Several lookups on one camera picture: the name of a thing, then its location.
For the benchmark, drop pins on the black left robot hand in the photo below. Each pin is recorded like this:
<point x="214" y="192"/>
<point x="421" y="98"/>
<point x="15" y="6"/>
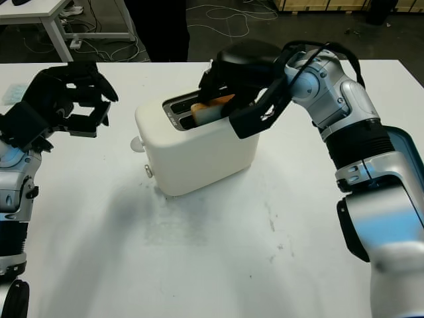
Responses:
<point x="46" y="89"/>

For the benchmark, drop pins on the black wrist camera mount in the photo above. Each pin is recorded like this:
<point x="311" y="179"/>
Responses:
<point x="255" y="124"/>
<point x="20" y="122"/>

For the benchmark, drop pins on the white sneakers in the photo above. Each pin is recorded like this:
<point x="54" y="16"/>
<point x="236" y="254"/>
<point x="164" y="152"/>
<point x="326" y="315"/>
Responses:
<point x="73" y="11"/>

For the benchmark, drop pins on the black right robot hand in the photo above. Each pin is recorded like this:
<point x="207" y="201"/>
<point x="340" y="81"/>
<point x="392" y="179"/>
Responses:
<point x="245" y="63"/>

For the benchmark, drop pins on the blue plastic tray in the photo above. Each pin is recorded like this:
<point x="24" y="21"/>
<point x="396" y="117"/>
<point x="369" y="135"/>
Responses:
<point x="409" y="142"/>

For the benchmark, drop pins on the light blue ice tray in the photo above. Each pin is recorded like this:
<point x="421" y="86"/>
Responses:
<point x="13" y="94"/>

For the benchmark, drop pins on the white desk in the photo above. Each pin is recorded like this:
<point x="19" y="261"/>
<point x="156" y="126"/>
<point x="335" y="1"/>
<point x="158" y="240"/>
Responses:
<point x="33" y="8"/>

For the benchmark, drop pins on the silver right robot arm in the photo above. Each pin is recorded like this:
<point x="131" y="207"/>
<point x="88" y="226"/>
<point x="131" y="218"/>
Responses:
<point x="348" y="99"/>

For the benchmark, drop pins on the stack of wooden crates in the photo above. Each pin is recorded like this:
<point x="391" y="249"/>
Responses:
<point x="314" y="5"/>

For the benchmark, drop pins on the slice of toast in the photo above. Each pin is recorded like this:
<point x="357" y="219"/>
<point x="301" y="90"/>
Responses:
<point x="208" y="114"/>

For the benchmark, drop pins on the small black device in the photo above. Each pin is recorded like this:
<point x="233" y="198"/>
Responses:
<point x="21" y="2"/>

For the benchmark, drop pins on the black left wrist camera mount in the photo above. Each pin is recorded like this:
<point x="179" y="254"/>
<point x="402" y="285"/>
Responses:
<point x="20" y="122"/>

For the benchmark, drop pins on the person's dark legs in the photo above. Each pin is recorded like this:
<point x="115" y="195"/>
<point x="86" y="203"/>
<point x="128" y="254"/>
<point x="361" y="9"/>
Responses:
<point x="169" y="30"/>

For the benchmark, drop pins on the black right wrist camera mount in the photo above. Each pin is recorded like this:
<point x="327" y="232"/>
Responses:
<point x="255" y="124"/>

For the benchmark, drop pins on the white power strip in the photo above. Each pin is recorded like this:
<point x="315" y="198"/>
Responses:
<point x="76" y="44"/>

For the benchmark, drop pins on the cream white toaster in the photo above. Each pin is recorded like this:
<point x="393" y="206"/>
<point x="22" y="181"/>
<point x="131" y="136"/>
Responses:
<point x="198" y="159"/>

